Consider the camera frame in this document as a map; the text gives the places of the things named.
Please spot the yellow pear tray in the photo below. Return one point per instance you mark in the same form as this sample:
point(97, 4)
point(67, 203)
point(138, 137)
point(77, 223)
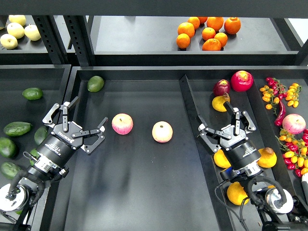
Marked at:
point(236, 194)

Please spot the orange front left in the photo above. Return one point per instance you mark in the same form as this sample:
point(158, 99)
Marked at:
point(183, 41)

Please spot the dark avocado tray edge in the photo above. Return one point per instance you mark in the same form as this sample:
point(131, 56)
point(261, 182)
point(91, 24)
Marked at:
point(40, 135)

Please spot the pink red apple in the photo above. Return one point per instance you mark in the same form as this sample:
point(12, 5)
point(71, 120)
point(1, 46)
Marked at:
point(122, 123)

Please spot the orange cherry tomato cluster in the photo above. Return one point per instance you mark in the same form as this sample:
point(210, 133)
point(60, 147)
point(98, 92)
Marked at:
point(269, 96)

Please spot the dark green avocado tray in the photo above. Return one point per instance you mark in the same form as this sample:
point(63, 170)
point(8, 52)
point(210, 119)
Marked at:
point(9, 170)

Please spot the orange front centre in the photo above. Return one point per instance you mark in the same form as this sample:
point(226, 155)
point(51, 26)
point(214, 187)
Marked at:
point(211, 45)

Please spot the pink apple right tray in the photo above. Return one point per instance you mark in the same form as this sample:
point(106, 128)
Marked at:
point(294, 123)

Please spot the black right tray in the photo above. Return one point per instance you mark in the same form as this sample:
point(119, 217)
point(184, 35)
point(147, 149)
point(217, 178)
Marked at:
point(196, 88)

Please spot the orange front right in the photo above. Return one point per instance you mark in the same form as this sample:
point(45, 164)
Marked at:
point(222, 38)

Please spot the yellow pear behind wrist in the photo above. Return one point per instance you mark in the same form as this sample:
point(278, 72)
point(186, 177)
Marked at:
point(268, 158)

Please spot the dark avocado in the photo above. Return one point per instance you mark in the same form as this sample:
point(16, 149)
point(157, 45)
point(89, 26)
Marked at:
point(17, 128)
point(8, 148)

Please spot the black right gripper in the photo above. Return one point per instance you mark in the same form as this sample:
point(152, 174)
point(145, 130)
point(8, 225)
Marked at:
point(232, 139)

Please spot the pale yellow pear middle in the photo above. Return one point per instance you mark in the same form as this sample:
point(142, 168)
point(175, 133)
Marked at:
point(16, 30)

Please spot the dark avocado far left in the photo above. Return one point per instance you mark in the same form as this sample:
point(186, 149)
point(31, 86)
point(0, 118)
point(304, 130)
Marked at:
point(8, 148)

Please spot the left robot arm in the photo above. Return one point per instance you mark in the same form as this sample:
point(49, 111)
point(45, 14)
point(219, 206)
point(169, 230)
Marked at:
point(18, 198)

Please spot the green avocado upper left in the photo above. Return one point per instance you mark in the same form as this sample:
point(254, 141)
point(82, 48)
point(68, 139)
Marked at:
point(32, 93)

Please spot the black tray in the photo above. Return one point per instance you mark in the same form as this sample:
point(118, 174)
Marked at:
point(196, 88)
point(14, 79)
point(130, 182)

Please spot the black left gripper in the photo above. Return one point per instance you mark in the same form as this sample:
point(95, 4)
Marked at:
point(66, 138)

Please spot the black centre tray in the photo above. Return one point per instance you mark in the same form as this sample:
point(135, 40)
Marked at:
point(130, 182)

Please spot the yellow cherry tomato cluster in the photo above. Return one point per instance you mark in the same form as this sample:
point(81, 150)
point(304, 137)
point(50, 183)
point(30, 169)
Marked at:
point(292, 97)

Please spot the bright red apple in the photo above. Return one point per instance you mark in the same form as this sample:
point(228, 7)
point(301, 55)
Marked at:
point(241, 81)

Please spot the orange far right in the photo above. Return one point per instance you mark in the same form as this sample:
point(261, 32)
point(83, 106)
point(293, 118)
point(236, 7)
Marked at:
point(232, 25)

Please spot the green avocado lower edge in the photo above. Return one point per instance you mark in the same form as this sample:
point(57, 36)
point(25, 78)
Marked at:
point(34, 156)

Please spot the dark purple apple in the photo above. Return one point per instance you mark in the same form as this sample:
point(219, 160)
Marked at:
point(221, 87)

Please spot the mixed cherry tomato pile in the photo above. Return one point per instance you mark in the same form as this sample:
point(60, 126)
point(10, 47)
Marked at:
point(294, 151)

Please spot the pale pink apple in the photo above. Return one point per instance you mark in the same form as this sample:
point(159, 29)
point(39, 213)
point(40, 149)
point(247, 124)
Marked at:
point(162, 132)

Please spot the black metal shelf frame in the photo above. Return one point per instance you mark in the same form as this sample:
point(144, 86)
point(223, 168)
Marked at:
point(274, 9)

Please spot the dark avocado left middle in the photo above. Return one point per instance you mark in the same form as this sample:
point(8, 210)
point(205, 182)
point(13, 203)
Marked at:
point(17, 128)

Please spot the red chili pepper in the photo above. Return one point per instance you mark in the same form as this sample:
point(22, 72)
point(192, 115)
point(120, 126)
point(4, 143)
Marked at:
point(281, 115)

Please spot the pale yellow pear right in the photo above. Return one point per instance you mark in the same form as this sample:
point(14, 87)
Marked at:
point(32, 32)

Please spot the black left tray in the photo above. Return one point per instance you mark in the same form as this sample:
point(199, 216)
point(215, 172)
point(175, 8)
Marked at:
point(14, 79)

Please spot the pale yellow pear front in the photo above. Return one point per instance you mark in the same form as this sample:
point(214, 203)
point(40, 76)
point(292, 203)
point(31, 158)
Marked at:
point(8, 41)

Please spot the green avocado tray corner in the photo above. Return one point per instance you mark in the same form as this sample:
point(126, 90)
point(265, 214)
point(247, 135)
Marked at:
point(95, 84)

